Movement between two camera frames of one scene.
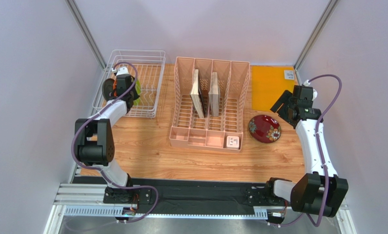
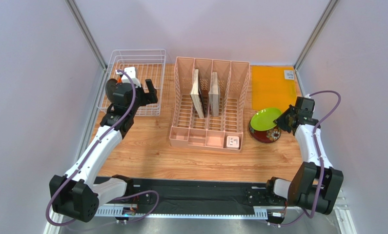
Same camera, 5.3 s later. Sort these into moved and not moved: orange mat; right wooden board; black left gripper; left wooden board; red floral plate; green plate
Moved: black left gripper; green plate
Not moved: left wooden board; right wooden board; red floral plate; orange mat
